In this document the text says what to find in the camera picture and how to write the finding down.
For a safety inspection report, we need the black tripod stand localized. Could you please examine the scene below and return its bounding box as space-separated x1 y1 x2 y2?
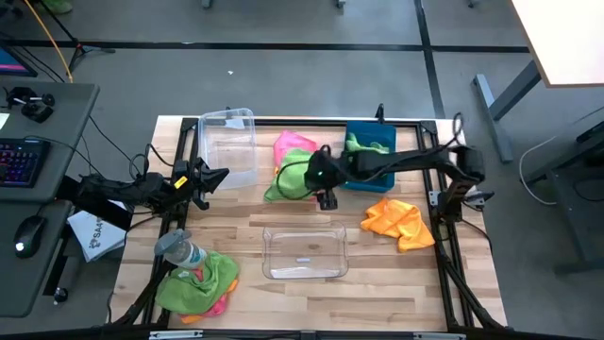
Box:
37 0 116 73

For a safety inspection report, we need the tall clear plastic bin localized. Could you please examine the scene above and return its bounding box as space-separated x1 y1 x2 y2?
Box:
197 108 259 191

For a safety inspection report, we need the backlit black keyboard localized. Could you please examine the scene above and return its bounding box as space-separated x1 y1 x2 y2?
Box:
0 137 52 189

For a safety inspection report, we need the grey spray bottle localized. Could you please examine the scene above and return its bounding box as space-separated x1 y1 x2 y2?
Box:
154 228 209 271

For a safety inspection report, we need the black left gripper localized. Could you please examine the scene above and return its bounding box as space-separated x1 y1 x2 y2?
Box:
171 157 231 212

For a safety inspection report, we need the white table top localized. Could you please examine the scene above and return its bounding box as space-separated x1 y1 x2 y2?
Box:
511 0 604 89

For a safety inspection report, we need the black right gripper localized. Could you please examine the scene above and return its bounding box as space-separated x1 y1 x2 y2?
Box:
304 150 351 212

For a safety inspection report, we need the black aluminium table frame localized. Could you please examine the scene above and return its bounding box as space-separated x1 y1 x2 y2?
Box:
111 114 509 332

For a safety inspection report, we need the orange microfiber towel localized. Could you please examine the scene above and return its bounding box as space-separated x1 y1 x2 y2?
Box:
179 279 240 325
360 197 437 253

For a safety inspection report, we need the white paper booklet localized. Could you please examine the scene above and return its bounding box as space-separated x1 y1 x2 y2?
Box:
67 200 128 264

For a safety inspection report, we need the blue plastic bin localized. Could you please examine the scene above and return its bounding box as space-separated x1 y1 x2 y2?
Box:
341 120 398 194

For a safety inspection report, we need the white cable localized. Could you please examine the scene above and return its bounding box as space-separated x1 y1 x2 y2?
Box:
518 135 559 207

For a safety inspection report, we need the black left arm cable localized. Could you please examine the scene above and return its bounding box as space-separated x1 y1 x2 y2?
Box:
128 143 176 181

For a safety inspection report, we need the black computer mouse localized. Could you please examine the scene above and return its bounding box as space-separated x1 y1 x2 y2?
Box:
13 214 47 260

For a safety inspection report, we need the black clamp mount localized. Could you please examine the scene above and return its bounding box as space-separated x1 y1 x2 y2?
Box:
5 85 57 125

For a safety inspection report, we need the pink microfiber towel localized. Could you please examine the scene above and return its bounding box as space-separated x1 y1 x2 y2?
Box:
273 129 319 175
177 266 233 320

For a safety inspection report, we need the computer monitor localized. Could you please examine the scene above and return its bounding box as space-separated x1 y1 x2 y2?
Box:
0 42 39 78

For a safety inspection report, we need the grey side desk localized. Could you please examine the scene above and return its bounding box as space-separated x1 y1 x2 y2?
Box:
0 81 101 319

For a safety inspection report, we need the grey table leg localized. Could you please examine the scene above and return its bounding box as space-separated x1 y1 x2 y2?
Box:
472 59 543 164

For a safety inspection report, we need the shallow clear plastic bin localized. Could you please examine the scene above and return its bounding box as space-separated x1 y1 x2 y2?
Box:
261 220 350 281

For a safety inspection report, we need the green object on floor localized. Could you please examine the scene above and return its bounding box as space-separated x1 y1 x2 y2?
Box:
39 0 75 15

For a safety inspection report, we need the green microfiber towel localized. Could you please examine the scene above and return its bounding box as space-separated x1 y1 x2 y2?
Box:
155 250 241 315
344 132 391 156
263 147 318 204

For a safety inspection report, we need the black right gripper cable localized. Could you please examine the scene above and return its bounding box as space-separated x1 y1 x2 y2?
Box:
275 144 331 201

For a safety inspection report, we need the yellow cable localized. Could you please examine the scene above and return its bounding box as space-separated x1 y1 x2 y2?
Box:
22 0 75 85

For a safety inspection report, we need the dark desk frame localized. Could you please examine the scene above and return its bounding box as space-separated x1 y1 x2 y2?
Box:
522 107 604 276

